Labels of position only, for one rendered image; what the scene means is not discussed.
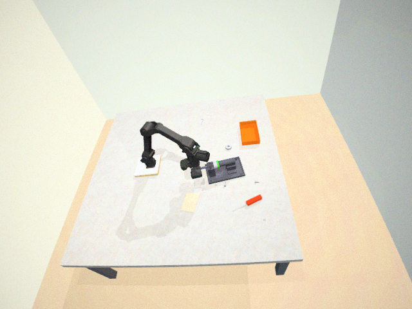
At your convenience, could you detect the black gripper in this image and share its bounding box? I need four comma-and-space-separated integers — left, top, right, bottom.
188, 159, 202, 179

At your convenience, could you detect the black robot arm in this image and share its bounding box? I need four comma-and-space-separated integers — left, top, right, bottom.
140, 121, 210, 171

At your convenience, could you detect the red-handled screwdriver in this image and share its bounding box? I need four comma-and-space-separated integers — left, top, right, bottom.
233, 195, 262, 211

